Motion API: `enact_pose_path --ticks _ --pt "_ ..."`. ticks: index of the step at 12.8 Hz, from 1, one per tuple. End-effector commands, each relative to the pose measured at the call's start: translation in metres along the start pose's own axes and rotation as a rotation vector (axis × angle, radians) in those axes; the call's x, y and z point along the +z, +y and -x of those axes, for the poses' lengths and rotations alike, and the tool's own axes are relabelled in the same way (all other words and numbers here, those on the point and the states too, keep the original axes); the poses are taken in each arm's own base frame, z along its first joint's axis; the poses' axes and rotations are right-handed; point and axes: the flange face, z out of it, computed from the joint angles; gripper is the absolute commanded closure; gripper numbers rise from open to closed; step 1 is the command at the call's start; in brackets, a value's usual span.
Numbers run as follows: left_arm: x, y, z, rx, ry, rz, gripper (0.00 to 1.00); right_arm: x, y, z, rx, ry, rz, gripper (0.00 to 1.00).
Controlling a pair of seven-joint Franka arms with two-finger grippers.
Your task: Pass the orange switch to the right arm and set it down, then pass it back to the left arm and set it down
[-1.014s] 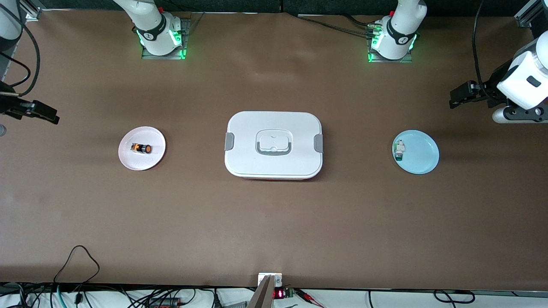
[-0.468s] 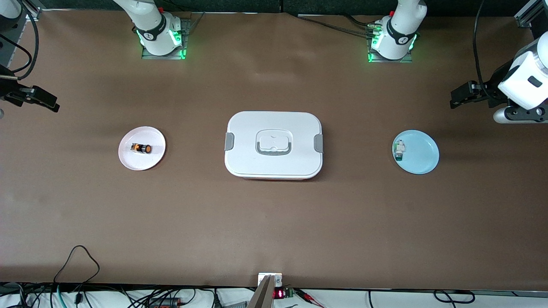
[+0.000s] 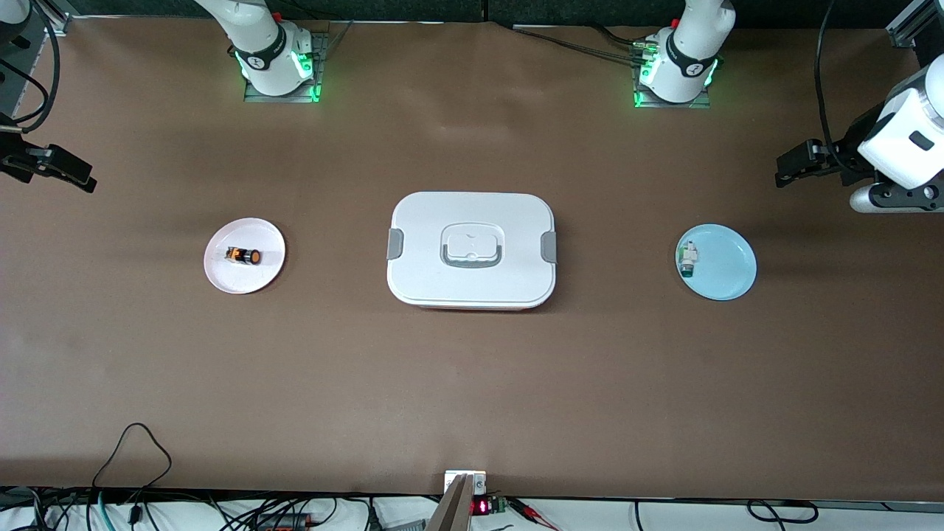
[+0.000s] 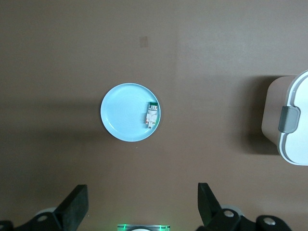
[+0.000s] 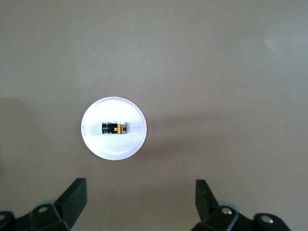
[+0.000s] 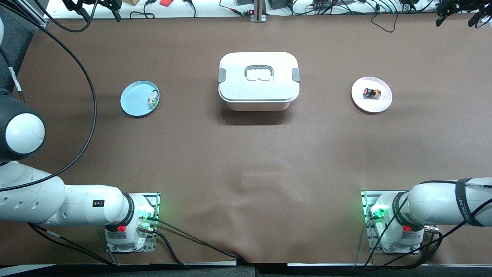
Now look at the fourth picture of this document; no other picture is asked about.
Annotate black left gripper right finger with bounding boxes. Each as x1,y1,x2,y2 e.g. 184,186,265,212
196,182,290,231

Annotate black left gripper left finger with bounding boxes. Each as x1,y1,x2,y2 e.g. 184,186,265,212
0,184,89,231

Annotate white box with grey latches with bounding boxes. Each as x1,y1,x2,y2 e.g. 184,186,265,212
261,69,308,167

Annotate light blue round plate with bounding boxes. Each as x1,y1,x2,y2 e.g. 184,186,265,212
100,83,162,142

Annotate green and white push-button switch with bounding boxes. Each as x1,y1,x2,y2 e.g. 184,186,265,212
145,101,159,129

